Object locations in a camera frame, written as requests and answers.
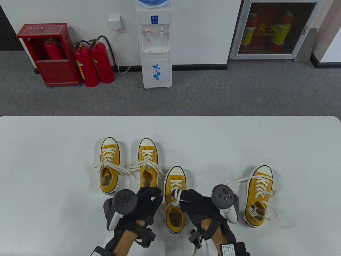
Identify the white water dispenser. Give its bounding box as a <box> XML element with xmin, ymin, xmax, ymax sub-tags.
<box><xmin>135</xmin><ymin>3</ymin><xmax>172</xmax><ymax>90</ymax></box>

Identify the red fire extinguisher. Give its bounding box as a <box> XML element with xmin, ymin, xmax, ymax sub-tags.
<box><xmin>89</xmin><ymin>35</ymin><xmax>117</xmax><ymax>84</ymax></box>
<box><xmin>73</xmin><ymin>41</ymin><xmax>99</xmax><ymax>87</ymax></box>
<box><xmin>44</xmin><ymin>38</ymin><xmax>66</xmax><ymax>60</ymax></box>

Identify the white wall box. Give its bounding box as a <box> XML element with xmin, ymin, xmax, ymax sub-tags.
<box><xmin>108</xmin><ymin>14</ymin><xmax>125</xmax><ymax>33</ymax></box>

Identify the white power cable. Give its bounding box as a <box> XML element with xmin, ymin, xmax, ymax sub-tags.
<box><xmin>113</xmin><ymin>31</ymin><xmax>140</xmax><ymax>74</ymax></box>

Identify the person's right hand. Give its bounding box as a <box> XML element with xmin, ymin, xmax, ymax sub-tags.
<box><xmin>180</xmin><ymin>189</ymin><xmax>227</xmax><ymax>229</ymax></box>

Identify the person's left hand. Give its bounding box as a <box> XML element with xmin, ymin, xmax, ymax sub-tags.
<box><xmin>117</xmin><ymin>187</ymin><xmax>163</xmax><ymax>231</ymax></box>

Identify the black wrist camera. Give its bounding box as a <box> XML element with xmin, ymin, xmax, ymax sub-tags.
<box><xmin>136</xmin><ymin>227</ymin><xmax>156</xmax><ymax>247</ymax></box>
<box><xmin>189</xmin><ymin>229</ymin><xmax>205</xmax><ymax>250</ymax></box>

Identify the white shoe lace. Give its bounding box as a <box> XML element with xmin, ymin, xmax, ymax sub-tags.
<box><xmin>128</xmin><ymin>151</ymin><xmax>165</xmax><ymax>179</ymax></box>
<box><xmin>93</xmin><ymin>148</ymin><xmax>133</xmax><ymax>178</ymax></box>
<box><xmin>226</xmin><ymin>175</ymin><xmax>278</xmax><ymax>221</ymax></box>

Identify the person's left forearm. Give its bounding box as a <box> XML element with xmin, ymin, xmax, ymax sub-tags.
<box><xmin>104</xmin><ymin>220</ymin><xmax>141</xmax><ymax>256</ymax></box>

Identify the black labelled box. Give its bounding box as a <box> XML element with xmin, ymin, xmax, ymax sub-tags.
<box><xmin>91</xmin><ymin>246</ymin><xmax>112</xmax><ymax>256</ymax></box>
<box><xmin>220</xmin><ymin>242</ymin><xmax>251</xmax><ymax>256</ymax></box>

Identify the grey tracking controller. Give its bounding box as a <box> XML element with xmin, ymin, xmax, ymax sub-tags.
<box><xmin>212</xmin><ymin>185</ymin><xmax>239</xmax><ymax>224</ymax></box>
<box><xmin>103</xmin><ymin>189</ymin><xmax>138</xmax><ymax>231</ymax></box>

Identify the red fire extinguisher cabinet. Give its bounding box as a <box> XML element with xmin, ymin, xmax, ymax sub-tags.
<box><xmin>16</xmin><ymin>23</ymin><xmax>82</xmax><ymax>88</ymax></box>

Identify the person's right forearm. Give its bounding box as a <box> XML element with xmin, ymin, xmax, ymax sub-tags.
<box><xmin>197</xmin><ymin>217</ymin><xmax>237</xmax><ymax>256</ymax></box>

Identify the glass door fire cabinet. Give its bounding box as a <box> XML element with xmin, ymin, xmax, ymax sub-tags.
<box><xmin>229</xmin><ymin>0</ymin><xmax>324</xmax><ymax>60</ymax></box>

